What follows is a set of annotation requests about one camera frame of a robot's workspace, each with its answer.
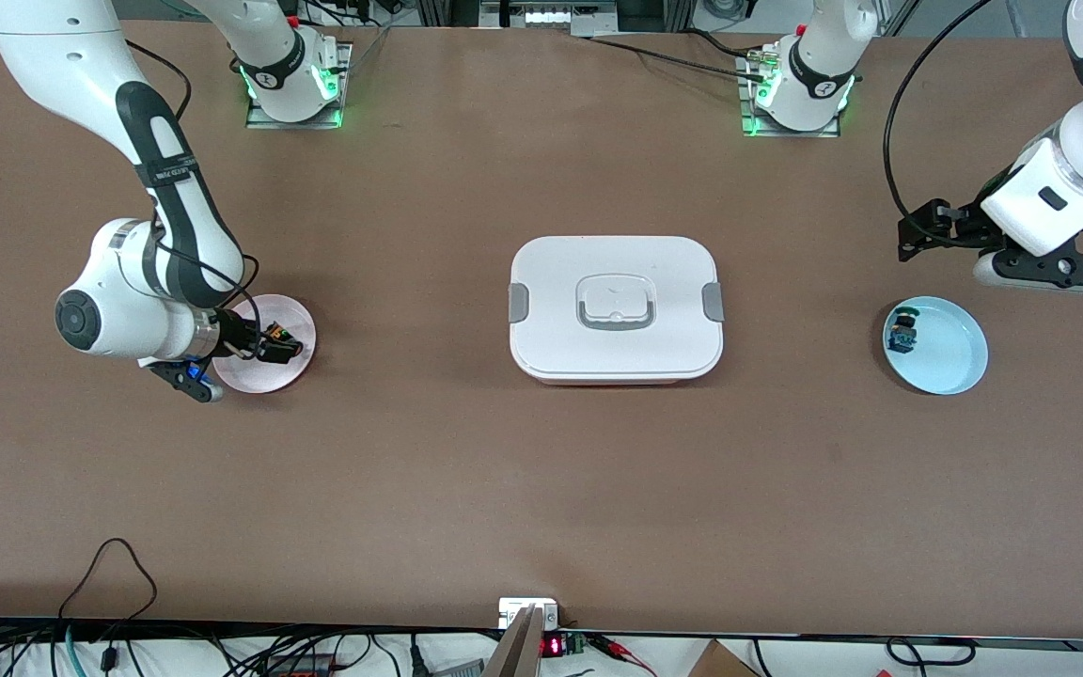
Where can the green blue push-button switch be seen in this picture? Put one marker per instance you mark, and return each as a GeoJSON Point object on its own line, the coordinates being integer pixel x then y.
{"type": "Point", "coordinates": [902, 331]}

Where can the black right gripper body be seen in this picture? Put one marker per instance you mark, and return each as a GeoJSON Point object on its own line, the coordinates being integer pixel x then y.
{"type": "Point", "coordinates": [234, 331]}

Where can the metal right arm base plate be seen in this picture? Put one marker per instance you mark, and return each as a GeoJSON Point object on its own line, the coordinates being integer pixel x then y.
{"type": "Point", "coordinates": [339, 85]}

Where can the white lunch box grey clips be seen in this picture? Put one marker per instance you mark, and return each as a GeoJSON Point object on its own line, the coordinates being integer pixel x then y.
{"type": "Point", "coordinates": [560, 348]}

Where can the pink round plate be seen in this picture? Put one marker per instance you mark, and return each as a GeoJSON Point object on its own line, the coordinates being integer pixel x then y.
{"type": "Point", "coordinates": [264, 376]}

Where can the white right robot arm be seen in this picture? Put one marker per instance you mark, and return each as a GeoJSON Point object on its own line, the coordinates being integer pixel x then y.
{"type": "Point", "coordinates": [128, 301]}

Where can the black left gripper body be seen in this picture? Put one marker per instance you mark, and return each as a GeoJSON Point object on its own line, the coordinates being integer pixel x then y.
{"type": "Point", "coordinates": [966, 226]}

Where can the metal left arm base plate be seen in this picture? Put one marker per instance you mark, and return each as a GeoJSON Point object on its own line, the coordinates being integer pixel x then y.
{"type": "Point", "coordinates": [746, 103]}

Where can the brown cardboard piece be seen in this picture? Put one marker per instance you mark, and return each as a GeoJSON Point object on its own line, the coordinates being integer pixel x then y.
{"type": "Point", "coordinates": [720, 663]}

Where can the light blue round plate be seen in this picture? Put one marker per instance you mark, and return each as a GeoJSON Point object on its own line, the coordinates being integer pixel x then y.
{"type": "Point", "coordinates": [950, 353]}

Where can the red digit display module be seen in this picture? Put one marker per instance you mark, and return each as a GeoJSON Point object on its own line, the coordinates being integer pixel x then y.
{"type": "Point", "coordinates": [553, 646]}

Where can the grey angled bar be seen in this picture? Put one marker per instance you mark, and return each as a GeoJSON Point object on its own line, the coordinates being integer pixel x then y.
{"type": "Point", "coordinates": [518, 649]}

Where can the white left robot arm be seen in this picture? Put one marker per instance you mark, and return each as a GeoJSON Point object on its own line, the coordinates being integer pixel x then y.
{"type": "Point", "coordinates": [1059, 169]}

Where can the white power strip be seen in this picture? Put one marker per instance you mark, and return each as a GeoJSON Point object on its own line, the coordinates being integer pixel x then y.
{"type": "Point", "coordinates": [551, 16]}

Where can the small white socket box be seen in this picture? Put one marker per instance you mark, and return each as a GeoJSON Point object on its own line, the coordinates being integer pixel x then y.
{"type": "Point", "coordinates": [513, 608]}

